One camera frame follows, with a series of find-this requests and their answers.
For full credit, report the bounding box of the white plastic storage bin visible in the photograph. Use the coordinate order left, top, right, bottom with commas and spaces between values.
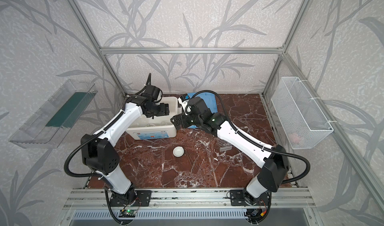
126, 96, 178, 140

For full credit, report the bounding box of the small white ceramic bowl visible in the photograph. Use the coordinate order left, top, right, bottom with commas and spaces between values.
173, 146, 185, 158

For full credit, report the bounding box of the clear acrylic test tube rack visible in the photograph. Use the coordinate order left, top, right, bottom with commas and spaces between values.
219, 145, 233, 152

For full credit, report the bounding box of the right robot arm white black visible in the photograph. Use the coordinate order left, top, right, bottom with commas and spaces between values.
171, 92, 311, 204

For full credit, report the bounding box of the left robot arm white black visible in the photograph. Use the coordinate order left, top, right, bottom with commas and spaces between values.
64, 73, 170, 198

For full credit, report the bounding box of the blue plastic bin lid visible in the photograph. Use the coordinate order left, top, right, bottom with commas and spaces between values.
187, 92, 218, 129

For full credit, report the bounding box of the pink object in basket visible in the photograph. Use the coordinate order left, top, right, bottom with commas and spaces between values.
288, 133, 303, 145

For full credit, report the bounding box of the green circuit board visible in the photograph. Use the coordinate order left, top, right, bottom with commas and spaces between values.
119, 210, 138, 218

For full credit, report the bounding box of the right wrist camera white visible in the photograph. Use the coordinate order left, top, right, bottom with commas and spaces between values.
178, 94, 190, 115

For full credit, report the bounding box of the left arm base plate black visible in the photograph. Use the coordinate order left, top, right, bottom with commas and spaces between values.
110, 190, 152, 207

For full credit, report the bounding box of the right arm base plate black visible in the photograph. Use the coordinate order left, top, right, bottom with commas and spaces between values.
228, 190, 252, 206

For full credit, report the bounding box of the white wire mesh basket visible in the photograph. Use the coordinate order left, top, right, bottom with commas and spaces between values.
271, 77, 334, 150

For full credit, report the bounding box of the clear wall shelf green mat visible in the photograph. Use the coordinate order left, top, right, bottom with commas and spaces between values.
9, 79, 98, 149

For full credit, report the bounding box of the right circuit board with wires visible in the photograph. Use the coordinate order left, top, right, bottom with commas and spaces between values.
245, 209, 268, 220

